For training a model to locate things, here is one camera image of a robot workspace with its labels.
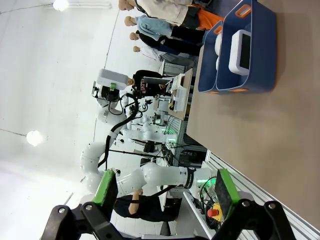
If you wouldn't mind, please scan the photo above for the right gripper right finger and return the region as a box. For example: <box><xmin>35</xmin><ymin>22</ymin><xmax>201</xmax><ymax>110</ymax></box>
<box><xmin>214</xmin><ymin>168</ymin><xmax>296</xmax><ymax>240</ymax></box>

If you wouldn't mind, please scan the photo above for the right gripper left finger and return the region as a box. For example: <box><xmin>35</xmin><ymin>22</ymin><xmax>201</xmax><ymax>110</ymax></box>
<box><xmin>41</xmin><ymin>169</ymin><xmax>121</xmax><ymax>240</ymax></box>

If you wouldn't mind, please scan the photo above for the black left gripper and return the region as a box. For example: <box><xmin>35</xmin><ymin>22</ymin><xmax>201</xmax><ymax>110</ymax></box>
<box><xmin>99</xmin><ymin>82</ymin><xmax>121</xmax><ymax>103</ymax></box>

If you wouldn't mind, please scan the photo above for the red emergency stop button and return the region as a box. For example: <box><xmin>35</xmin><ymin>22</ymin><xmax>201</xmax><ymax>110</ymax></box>
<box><xmin>206</xmin><ymin>202</ymin><xmax>224</xmax><ymax>222</ymax></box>

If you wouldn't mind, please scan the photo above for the person in black printed sweatshirt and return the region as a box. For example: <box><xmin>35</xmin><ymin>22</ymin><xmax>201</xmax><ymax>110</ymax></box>
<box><xmin>127</xmin><ymin>69</ymin><xmax>174</xmax><ymax>99</ymax></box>

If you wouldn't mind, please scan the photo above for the person in black t-shirt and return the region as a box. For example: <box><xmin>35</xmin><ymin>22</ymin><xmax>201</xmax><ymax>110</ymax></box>
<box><xmin>112</xmin><ymin>188</ymin><xmax>181</xmax><ymax>224</ymax></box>

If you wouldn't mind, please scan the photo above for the grey laptop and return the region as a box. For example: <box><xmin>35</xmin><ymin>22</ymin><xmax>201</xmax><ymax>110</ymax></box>
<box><xmin>143</xmin><ymin>75</ymin><xmax>175</xmax><ymax>88</ymax></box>

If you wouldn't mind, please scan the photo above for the person in white top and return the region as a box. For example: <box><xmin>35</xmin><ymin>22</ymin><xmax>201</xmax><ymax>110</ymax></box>
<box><xmin>132</xmin><ymin>44</ymin><xmax>199</xmax><ymax>70</ymax></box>

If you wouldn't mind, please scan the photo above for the person in black clothes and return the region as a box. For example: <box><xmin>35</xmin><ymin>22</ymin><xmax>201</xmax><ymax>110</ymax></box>
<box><xmin>129</xmin><ymin>29</ymin><xmax>204</xmax><ymax>56</ymax></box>

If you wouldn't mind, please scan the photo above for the person in light blue hoodie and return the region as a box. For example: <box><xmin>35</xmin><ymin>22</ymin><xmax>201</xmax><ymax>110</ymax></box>
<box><xmin>124</xmin><ymin>14</ymin><xmax>206</xmax><ymax>44</ymax></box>

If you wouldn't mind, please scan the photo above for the wooden desk with keyboard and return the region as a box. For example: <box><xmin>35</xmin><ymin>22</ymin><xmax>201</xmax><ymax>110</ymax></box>
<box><xmin>169</xmin><ymin>68</ymin><xmax>194</xmax><ymax>121</ymax></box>

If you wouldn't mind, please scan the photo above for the person in grey hoodie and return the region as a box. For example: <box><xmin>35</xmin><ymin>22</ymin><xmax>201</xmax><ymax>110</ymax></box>
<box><xmin>117</xmin><ymin>0</ymin><xmax>201</xmax><ymax>26</ymax></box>

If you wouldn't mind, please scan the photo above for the round ceiling light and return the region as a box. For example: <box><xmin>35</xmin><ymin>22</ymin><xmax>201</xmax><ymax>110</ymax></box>
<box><xmin>25</xmin><ymin>129</ymin><xmax>43</xmax><ymax>147</ymax></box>
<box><xmin>52</xmin><ymin>0</ymin><xmax>70</xmax><ymax>12</ymax></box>

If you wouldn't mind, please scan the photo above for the orange garment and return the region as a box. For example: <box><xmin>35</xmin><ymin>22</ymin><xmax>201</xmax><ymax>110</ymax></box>
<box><xmin>196</xmin><ymin>3</ymin><xmax>225</xmax><ymax>31</ymax></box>

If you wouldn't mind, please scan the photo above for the black left arm hose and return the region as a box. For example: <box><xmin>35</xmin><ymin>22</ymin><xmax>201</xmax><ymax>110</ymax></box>
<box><xmin>97</xmin><ymin>92</ymin><xmax>140</xmax><ymax>169</ymax></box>

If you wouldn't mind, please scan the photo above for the blue basket with orange handles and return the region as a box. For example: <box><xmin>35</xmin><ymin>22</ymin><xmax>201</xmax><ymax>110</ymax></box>
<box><xmin>197</xmin><ymin>20</ymin><xmax>225</xmax><ymax>95</ymax></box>
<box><xmin>215</xmin><ymin>0</ymin><xmax>278</xmax><ymax>93</ymax></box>

